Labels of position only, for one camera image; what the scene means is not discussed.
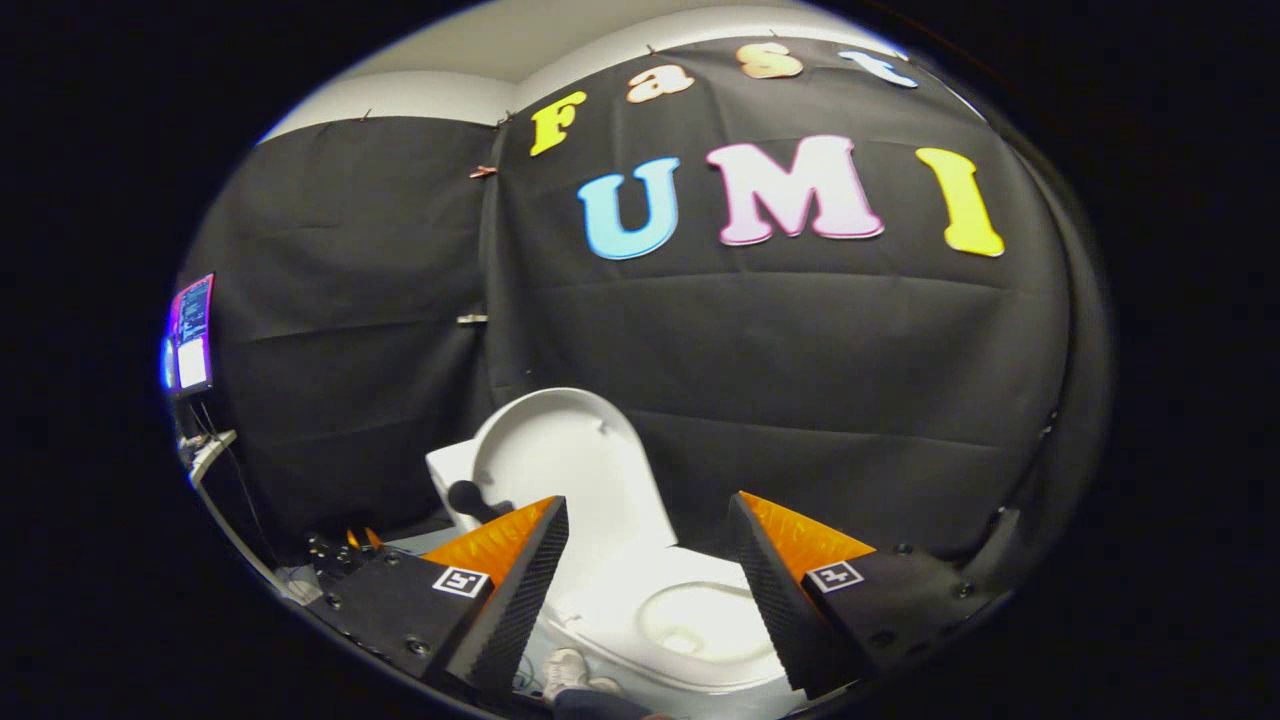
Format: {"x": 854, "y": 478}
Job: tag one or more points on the dark equipment with orange parts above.
{"x": 335, "y": 555}

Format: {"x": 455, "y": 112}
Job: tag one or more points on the person's white shoe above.
{"x": 565, "y": 670}

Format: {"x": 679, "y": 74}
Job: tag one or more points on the white toilet lid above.
{"x": 560, "y": 450}

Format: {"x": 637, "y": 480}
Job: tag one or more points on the white toilet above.
{"x": 448, "y": 480}

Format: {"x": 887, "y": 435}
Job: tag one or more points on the black backdrop cloth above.
{"x": 800, "y": 350}

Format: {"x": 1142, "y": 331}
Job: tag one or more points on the computer monitor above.
{"x": 190, "y": 335}

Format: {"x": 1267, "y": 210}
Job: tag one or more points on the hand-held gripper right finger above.
{"x": 775, "y": 610}

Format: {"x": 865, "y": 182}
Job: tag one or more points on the person's dark trouser leg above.
{"x": 600, "y": 706}

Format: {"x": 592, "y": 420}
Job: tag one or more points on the white toilet seat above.
{"x": 600, "y": 612}

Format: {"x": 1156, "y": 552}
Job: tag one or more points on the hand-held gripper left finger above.
{"x": 520, "y": 610}

